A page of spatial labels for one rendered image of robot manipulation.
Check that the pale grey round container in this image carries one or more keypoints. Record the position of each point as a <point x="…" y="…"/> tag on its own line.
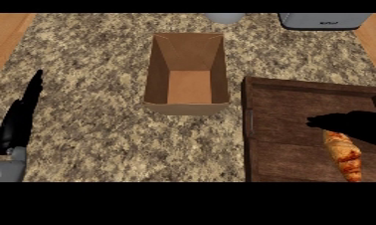
<point x="224" y="17"/>

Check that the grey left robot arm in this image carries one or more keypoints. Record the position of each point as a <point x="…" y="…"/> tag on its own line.
<point x="10" y="166"/>

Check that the open brown cardboard box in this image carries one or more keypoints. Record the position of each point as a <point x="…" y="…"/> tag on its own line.
<point x="187" y="74"/>

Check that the dark brown wooden tray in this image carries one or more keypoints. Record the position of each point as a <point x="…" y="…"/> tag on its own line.
<point x="294" y="129"/>

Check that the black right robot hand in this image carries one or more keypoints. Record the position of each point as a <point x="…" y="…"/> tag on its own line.
<point x="350" y="121"/>

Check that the pale grey appliance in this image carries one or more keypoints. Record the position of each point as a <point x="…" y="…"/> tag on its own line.
<point x="323" y="20"/>

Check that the golden brown croissant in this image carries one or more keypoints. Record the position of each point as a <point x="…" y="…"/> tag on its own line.
<point x="347" y="156"/>

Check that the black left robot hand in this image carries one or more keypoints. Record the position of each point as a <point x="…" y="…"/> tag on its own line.
<point x="19" y="116"/>

